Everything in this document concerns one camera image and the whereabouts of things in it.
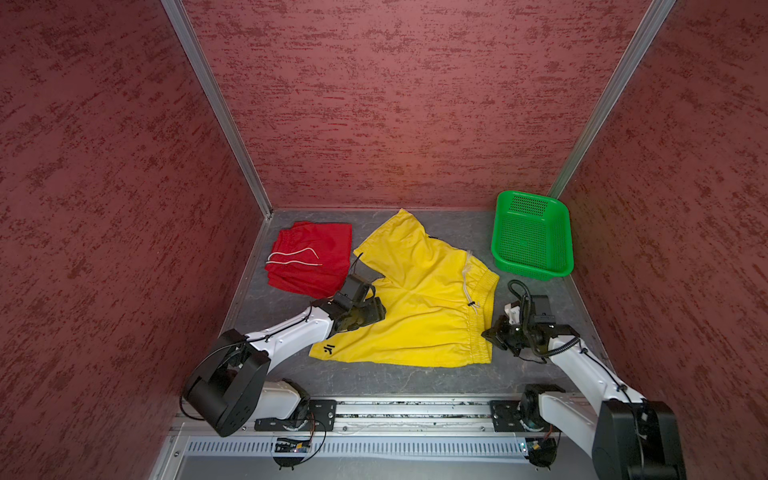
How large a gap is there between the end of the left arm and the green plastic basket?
466 mm

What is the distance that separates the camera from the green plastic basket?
0.99m

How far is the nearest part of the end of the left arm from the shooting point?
2.07ft
